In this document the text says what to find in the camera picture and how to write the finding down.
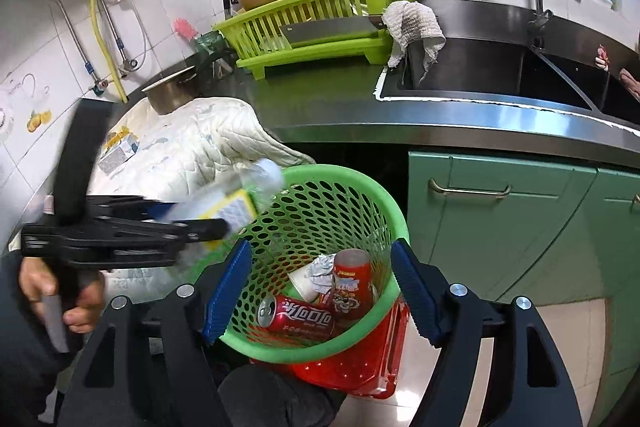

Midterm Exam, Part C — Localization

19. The clear plastic bottle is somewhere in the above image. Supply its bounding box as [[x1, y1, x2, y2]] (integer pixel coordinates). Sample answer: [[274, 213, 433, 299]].
[[162, 158, 284, 251]]

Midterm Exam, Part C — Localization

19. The white milk carton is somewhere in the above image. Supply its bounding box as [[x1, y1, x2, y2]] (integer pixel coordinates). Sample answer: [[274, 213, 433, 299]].
[[98, 133, 139, 174]]

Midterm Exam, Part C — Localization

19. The white paper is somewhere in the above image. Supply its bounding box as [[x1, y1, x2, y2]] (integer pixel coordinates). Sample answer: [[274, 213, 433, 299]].
[[306, 254, 336, 295]]

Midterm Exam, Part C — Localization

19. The red cola can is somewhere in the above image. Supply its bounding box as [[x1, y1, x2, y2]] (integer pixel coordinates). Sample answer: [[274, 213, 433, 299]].
[[256, 294, 335, 340]]

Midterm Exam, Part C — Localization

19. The red instant noodle cup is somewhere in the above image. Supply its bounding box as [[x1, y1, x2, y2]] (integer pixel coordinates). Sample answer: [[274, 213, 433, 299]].
[[331, 248, 374, 324]]

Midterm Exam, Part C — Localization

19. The yellow snack wrapper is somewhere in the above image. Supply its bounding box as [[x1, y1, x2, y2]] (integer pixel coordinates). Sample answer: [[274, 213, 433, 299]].
[[103, 126, 131, 150]]

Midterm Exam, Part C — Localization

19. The white paper cup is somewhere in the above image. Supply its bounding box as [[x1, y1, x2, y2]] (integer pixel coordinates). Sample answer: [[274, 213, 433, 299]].
[[288, 267, 319, 303]]

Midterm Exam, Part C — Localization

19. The person's left hand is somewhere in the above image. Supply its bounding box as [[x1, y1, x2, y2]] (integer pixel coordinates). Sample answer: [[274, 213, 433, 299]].
[[18, 258, 105, 334]]

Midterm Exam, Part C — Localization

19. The white quilted cloth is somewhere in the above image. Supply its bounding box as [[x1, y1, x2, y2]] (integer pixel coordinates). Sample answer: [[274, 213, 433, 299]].
[[84, 95, 317, 303]]

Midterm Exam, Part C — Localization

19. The green mesh waste basket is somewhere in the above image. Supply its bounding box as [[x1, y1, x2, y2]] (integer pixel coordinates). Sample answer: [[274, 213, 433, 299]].
[[188, 162, 411, 364]]

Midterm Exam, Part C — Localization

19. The metal pot with plate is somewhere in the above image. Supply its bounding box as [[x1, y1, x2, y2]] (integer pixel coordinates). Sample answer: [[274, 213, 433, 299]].
[[142, 66, 198, 116]]

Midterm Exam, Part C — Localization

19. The red plastic stool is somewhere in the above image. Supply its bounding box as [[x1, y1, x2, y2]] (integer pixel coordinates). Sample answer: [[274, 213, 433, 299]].
[[253, 298, 409, 400]]

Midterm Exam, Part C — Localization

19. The green utensil jar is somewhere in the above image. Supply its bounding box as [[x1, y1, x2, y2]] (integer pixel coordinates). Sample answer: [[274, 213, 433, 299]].
[[195, 30, 238, 79]]

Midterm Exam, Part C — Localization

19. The green cabinet door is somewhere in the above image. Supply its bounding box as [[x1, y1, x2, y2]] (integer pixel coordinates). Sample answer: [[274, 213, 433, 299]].
[[407, 152, 597, 300]]

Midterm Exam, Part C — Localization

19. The pink brush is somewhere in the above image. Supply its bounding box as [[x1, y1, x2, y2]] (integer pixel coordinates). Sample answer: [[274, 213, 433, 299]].
[[172, 18, 200, 42]]

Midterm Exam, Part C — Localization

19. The green dish rack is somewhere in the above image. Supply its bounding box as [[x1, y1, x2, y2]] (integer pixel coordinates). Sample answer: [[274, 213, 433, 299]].
[[214, 0, 414, 80]]

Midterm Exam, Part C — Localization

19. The steel cleaver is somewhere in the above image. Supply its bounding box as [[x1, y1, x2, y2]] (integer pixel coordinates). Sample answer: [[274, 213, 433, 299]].
[[280, 15, 386, 48]]

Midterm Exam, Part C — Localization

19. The white dish rag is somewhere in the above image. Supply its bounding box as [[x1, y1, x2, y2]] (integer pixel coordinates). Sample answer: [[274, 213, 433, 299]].
[[382, 0, 446, 80]]

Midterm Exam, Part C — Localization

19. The steel sink basin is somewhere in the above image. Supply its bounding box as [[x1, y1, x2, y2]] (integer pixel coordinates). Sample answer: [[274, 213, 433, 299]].
[[380, 0, 639, 126]]

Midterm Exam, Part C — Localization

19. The yellow gas hose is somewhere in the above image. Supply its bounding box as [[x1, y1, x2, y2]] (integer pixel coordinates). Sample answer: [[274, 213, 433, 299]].
[[86, 0, 129, 105]]

